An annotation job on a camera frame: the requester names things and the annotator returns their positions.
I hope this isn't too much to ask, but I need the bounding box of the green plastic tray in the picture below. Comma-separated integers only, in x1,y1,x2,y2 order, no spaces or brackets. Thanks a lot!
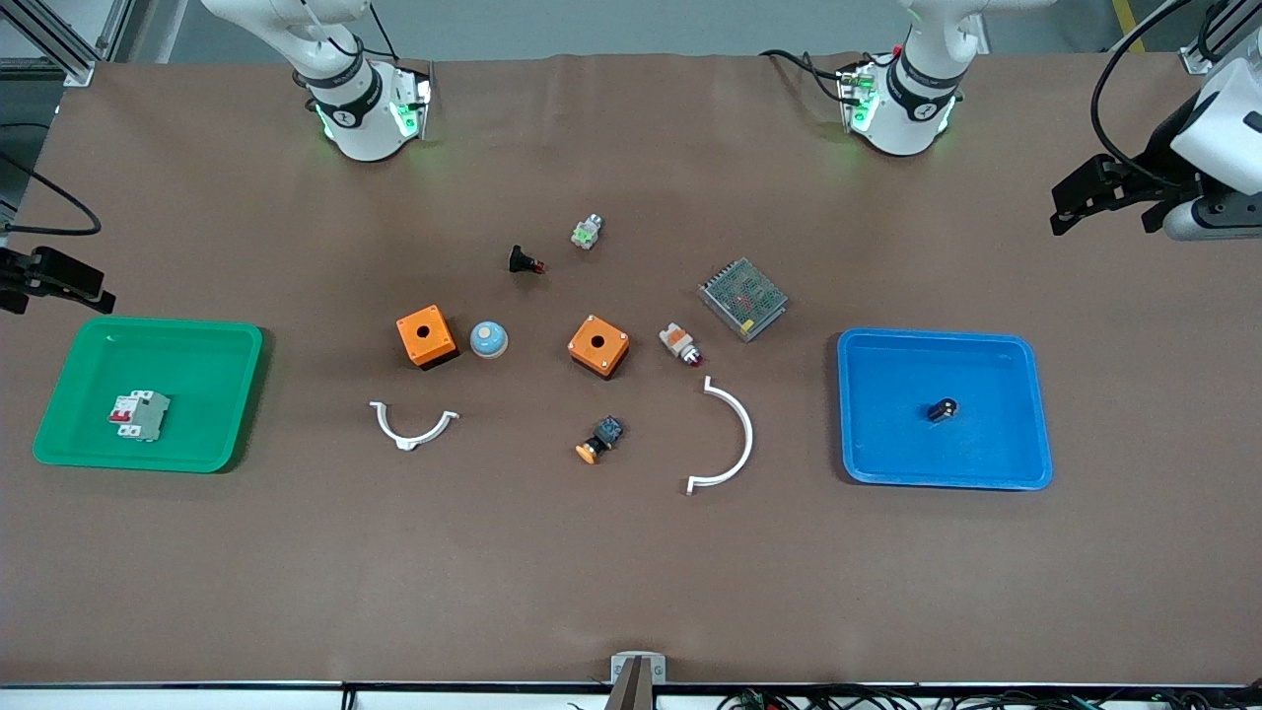
33,316,264,474

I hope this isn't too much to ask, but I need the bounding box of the brown camera post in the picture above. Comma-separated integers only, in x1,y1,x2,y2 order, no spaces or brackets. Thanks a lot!
603,659,660,710

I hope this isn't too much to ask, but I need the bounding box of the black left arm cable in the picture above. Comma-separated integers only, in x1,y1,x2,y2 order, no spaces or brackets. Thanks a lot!
1090,0,1202,190

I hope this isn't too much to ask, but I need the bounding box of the small white curved bracket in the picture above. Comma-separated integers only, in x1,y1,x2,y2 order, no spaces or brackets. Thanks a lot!
370,400,460,452

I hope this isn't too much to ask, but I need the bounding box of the black cable bundle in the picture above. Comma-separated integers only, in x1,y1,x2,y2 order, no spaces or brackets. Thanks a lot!
718,685,1262,710

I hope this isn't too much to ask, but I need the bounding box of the large white curved bracket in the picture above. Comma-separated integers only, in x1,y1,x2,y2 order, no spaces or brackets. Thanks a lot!
687,376,755,495

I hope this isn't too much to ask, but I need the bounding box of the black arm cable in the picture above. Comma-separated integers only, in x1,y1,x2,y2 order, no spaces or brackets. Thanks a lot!
1090,0,1202,190
0,152,103,237

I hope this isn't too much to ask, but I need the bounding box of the white red circuit breaker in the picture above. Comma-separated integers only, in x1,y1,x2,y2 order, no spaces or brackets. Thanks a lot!
107,390,171,443

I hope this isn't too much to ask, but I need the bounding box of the blue plastic tray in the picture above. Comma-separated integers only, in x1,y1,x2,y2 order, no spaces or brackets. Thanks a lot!
837,327,1054,491

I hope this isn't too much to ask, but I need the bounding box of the black left base cable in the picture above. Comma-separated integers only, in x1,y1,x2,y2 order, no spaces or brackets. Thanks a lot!
759,47,861,106

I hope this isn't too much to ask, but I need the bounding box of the aluminium frame profile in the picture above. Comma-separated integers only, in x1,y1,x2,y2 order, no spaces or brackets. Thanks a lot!
0,0,134,86

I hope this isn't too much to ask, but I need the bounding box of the orange mushroom push button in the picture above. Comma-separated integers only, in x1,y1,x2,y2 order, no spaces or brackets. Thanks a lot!
576,416,625,465

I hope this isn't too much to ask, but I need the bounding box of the red indicator light orange body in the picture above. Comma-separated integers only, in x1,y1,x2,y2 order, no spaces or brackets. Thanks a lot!
659,321,704,368

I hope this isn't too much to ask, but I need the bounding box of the orange button box with hole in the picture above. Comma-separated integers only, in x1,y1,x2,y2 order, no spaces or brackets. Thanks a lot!
567,315,631,380
396,305,459,371

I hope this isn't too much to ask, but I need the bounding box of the metal table edge bracket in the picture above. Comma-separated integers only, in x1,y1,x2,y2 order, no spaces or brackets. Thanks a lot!
610,653,667,686

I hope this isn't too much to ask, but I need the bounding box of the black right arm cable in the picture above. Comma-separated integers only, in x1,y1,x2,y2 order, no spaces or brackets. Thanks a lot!
0,152,103,237

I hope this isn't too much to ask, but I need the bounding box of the metal mesh power supply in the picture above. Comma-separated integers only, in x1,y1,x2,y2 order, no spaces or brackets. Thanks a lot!
698,258,789,343

